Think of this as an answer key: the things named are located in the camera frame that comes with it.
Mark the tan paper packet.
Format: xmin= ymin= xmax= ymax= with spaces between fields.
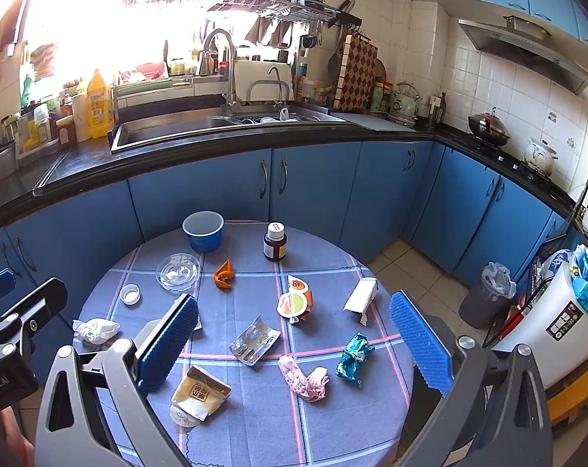
xmin=169 ymin=366 xmax=232 ymax=428

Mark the white round bottle cap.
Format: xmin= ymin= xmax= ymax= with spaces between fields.
xmin=119 ymin=284 xmax=141 ymax=307

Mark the clear plastic round lid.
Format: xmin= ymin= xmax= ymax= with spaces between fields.
xmin=156 ymin=253 xmax=201 ymax=293

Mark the silver blister pill pack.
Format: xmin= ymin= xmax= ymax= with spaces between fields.
xmin=230 ymin=315 xmax=280 ymax=367

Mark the teal wrapper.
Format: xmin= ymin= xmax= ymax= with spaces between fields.
xmin=335 ymin=332 xmax=375 ymax=387

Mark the blue plastic cup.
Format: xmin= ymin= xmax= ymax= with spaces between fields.
xmin=182 ymin=211 xmax=224 ymax=254

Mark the orange yellow snack wrapper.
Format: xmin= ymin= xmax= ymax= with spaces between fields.
xmin=276 ymin=275 xmax=314 ymax=325

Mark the white paper carton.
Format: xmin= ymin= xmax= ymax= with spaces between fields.
xmin=343 ymin=277 xmax=378 ymax=326

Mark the pink wrapper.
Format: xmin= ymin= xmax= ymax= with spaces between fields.
xmin=278 ymin=355 xmax=329 ymax=403

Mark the brown medicine bottle white cap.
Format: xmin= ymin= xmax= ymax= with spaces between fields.
xmin=263 ymin=223 xmax=288 ymax=262

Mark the grey trash bin with bag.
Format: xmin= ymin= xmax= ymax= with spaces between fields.
xmin=458 ymin=262 xmax=516 ymax=329

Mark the steel kitchen sink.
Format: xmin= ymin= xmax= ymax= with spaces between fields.
xmin=109 ymin=104 xmax=347 ymax=154

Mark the white cylindrical appliance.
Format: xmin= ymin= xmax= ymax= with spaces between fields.
xmin=492 ymin=262 xmax=588 ymax=389

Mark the blue wet wipes pack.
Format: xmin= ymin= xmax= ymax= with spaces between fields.
xmin=569 ymin=245 xmax=588 ymax=313

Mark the blue checked tablecloth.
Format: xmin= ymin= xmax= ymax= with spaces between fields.
xmin=72 ymin=219 xmax=415 ymax=467

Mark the yellow detergent bottle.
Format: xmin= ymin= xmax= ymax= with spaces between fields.
xmin=86 ymin=68 xmax=113 ymax=139

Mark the white ceramic pot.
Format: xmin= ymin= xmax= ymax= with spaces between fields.
xmin=523 ymin=138 xmax=559 ymax=177

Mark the steel sink faucet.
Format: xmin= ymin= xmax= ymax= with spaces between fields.
xmin=198 ymin=27 xmax=241 ymax=113

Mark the black wok with lid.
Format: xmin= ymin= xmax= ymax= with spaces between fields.
xmin=468 ymin=107 xmax=510 ymax=147

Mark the green kettle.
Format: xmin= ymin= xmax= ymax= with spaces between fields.
xmin=389 ymin=81 xmax=420 ymax=120

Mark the checkered cutting board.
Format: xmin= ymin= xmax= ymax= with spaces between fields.
xmin=333 ymin=33 xmax=377 ymax=112

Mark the range hood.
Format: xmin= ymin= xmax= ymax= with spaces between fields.
xmin=457 ymin=18 xmax=588 ymax=95

